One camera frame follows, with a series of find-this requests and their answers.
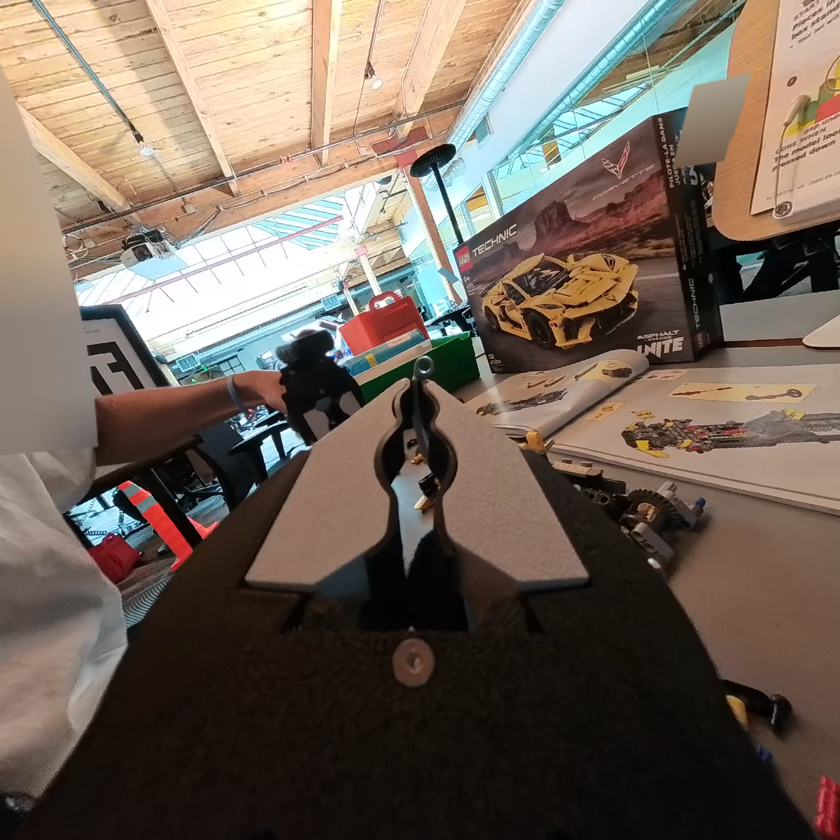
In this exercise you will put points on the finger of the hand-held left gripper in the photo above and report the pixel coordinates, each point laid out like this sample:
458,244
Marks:
319,423
348,407

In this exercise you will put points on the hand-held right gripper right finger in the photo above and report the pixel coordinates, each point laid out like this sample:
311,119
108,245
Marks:
518,512

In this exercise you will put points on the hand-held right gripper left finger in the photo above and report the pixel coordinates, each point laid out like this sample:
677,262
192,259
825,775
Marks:
315,512

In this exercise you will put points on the grey lego seat piece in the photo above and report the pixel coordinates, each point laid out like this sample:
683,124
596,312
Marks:
420,410

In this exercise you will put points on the lego car chassis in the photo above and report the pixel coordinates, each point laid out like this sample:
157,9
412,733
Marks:
656,512

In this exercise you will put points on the lego instruction booklet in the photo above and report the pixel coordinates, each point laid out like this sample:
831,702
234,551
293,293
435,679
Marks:
722,453

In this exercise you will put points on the person's left forearm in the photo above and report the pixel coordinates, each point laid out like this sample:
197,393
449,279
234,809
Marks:
170,410

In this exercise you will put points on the lego set box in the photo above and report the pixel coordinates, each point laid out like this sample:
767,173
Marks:
590,262

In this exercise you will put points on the person's left hand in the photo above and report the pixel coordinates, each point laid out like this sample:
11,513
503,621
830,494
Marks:
269,387

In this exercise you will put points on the teal wrapped package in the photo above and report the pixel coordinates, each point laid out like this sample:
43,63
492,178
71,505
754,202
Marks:
387,351

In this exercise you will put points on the red plastic carry case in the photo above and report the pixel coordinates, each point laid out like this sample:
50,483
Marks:
384,321

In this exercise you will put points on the black office chair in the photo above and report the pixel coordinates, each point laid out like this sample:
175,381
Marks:
223,453

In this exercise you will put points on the green plastic bin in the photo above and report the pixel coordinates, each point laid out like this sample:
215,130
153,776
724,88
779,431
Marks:
446,361

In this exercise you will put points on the orange traffic cone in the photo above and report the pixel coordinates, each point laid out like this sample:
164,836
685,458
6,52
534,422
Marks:
157,518

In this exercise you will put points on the black framed marker sign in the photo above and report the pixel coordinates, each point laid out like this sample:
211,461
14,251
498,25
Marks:
115,358

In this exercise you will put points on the ceiling projector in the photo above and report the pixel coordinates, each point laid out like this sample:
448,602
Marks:
144,249

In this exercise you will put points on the black pole floor lamp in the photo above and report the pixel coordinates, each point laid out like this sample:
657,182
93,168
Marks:
439,190

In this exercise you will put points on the person in white shirt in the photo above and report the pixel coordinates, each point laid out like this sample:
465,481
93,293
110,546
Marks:
39,590

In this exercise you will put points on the white document stand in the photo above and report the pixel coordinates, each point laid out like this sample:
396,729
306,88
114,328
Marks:
823,334

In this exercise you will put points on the pile of red blue pins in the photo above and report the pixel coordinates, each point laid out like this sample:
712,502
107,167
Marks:
828,807

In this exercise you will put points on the wooden document board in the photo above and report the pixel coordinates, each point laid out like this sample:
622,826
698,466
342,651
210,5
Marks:
735,131

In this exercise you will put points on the printed instruction sheet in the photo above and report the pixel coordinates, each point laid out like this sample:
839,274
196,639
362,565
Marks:
807,98

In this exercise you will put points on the teal ceiling duct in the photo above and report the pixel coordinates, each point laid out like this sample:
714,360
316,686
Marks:
499,65

